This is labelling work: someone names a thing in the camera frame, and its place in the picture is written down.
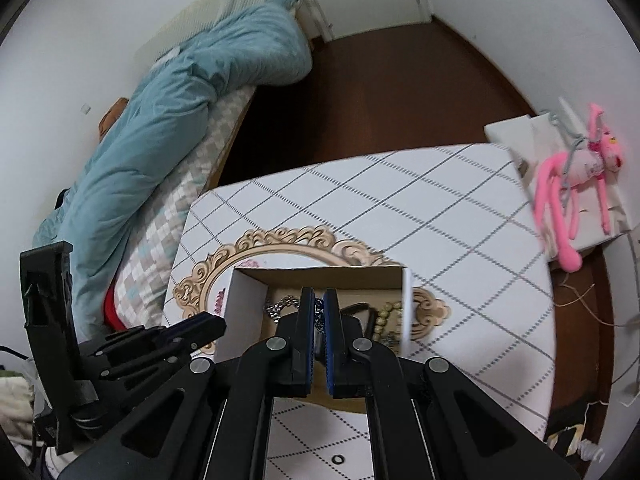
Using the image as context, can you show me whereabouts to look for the white cardboard box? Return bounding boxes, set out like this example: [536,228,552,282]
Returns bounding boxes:
[214,268,413,422]

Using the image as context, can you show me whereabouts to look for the silver chain bracelet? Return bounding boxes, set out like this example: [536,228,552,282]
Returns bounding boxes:
[263,294,327,336]

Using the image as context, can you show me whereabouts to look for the wooden bead bracelet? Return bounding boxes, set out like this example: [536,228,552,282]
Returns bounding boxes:
[372,300,406,348]

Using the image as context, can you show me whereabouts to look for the black wristband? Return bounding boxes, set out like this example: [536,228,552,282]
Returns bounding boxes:
[341,302,378,339]

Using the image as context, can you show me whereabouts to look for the checkered bed mattress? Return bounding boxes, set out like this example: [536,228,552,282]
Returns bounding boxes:
[114,86,255,328]

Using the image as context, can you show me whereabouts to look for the red blanket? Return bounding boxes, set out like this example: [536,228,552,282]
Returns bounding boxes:
[102,281,127,332]

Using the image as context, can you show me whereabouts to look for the white patterned tablecloth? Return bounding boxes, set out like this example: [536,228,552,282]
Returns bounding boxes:
[162,142,558,480]

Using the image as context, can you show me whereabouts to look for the teal blue duvet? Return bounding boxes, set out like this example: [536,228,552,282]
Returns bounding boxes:
[32,0,311,341]

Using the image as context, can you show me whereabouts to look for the brown plush toy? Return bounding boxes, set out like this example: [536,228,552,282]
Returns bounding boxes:
[98,98,129,142]

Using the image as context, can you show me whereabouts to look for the white side box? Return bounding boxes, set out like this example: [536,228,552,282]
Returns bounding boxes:
[484,99,631,272]

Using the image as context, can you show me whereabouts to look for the pink panther plush toy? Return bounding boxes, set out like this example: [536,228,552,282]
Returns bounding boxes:
[534,103,624,273]

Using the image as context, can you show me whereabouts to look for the striped white pillow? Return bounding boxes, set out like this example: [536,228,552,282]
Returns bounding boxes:
[134,0,267,68]

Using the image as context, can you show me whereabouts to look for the thin white cable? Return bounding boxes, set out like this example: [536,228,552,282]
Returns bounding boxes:
[549,259,640,331]

